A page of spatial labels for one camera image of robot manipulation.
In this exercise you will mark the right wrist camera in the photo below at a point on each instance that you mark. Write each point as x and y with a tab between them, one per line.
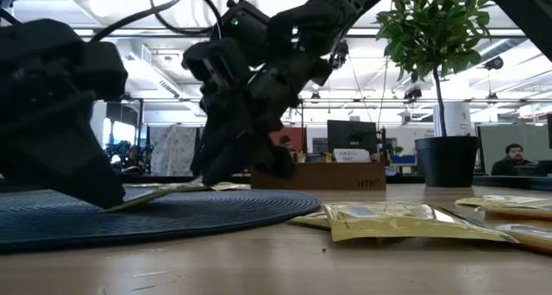
211	62

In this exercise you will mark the wooden tea organizer box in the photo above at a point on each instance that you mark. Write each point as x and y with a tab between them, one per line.
319	176

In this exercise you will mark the potted green plant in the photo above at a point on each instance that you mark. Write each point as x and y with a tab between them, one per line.
433	27

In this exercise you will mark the patterned fabric divider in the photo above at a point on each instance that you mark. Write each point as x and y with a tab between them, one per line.
172	150

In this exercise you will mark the white tea packet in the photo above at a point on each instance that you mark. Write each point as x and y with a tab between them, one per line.
351	155

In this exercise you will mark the black ceiling spotlight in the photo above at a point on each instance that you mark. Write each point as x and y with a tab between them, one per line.
493	63
412	92

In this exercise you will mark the grey partition panel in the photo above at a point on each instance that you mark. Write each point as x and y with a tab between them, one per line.
496	135

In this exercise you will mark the white round pillar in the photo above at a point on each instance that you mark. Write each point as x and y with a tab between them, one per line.
453	118

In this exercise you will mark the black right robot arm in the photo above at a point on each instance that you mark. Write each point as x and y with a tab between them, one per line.
328	10

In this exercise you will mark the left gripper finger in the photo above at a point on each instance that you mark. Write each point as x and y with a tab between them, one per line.
64	165

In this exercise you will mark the green yellow tea packet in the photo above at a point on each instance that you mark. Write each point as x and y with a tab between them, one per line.
142	198

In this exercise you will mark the round dark woven placemat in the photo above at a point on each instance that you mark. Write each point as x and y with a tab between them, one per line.
215	213

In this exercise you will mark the orange partition wall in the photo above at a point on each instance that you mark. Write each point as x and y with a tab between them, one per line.
295	135

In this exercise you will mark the blue box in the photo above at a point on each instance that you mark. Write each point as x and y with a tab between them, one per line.
403	159

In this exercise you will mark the black computer monitor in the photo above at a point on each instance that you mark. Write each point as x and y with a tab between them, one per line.
351	135

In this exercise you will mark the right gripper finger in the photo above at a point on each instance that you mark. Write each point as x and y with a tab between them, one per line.
233	148

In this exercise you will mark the person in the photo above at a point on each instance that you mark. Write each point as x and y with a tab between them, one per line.
513	159
129	157

